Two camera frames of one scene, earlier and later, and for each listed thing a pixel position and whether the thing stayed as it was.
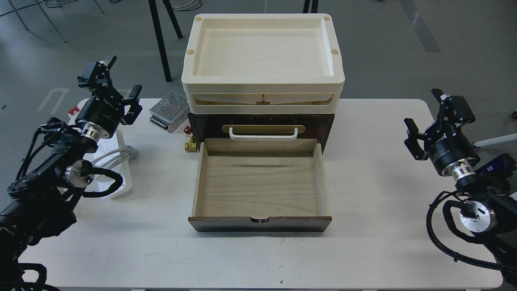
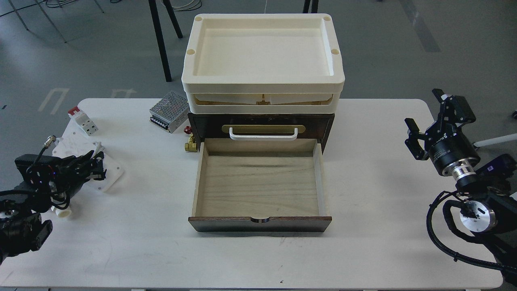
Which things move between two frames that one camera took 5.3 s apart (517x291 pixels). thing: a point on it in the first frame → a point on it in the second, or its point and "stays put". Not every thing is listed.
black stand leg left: (167, 73) stays put
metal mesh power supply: (170, 112) stays put
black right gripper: (451, 152) stays put
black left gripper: (102, 115) → (55, 179)
